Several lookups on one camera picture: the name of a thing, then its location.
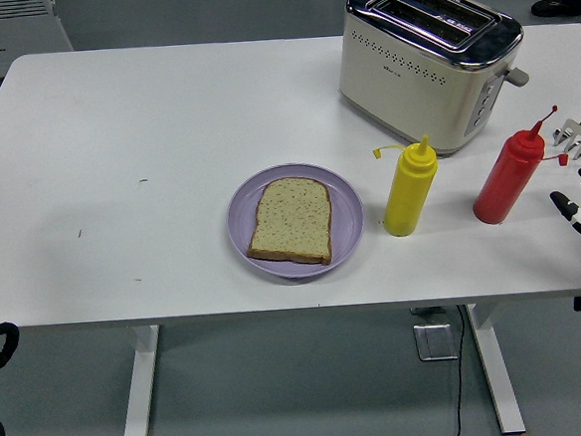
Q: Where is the red squeeze bottle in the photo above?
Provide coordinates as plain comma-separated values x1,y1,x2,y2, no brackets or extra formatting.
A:
466,103,575,227

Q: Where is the slice of bread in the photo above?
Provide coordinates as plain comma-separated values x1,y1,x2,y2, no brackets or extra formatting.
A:
241,173,336,272

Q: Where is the white table leg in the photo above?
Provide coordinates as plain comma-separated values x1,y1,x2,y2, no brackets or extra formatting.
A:
464,300,527,436
110,324,168,436

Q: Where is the yellow squeeze bottle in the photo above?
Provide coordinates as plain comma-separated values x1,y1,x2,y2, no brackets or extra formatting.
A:
370,133,444,239

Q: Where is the metal floor socket plate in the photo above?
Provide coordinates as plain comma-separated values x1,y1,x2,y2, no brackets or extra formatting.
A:
412,321,460,363

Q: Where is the cream and chrome toaster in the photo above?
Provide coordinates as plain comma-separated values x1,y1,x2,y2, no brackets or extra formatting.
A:
331,0,536,164

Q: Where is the purple plate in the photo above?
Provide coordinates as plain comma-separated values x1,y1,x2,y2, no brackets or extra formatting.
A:
223,158,369,284

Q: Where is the white slatted appliance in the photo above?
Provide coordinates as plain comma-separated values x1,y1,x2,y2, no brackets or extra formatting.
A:
0,0,77,81

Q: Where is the thin black floor cable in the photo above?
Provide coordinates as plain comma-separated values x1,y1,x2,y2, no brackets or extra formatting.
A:
444,305,475,436

